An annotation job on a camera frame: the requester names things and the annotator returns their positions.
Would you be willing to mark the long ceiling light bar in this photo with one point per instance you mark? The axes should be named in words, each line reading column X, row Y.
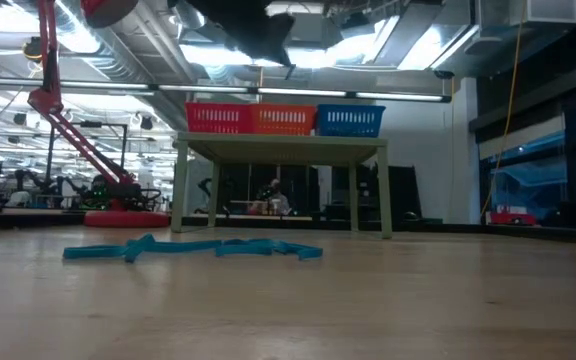
column 298, row 92

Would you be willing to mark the red plastic basket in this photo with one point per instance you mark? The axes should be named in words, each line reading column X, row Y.
column 218, row 118

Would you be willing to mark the orange plastic basket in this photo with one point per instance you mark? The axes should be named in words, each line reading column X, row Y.
column 284, row 120

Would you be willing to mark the beige table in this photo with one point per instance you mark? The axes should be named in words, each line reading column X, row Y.
column 283, row 147

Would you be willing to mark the blue plastic basket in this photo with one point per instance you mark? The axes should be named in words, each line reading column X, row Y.
column 350, row 121

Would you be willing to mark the person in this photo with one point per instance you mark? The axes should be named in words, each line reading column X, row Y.
column 278, row 202

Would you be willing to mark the red articulated stand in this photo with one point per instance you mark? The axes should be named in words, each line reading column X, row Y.
column 75, row 137

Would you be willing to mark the black cabinet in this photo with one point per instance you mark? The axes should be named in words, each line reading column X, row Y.
column 405, row 192

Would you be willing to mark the dark low bench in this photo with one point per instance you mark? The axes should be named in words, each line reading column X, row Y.
column 28, row 219

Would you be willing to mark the grey ceiling air unit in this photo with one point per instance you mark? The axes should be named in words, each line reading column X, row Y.
column 543, row 10

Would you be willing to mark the red box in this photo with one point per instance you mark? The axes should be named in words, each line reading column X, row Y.
column 512, row 218

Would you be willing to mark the black security camera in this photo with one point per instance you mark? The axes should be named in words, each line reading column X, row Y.
column 443, row 74

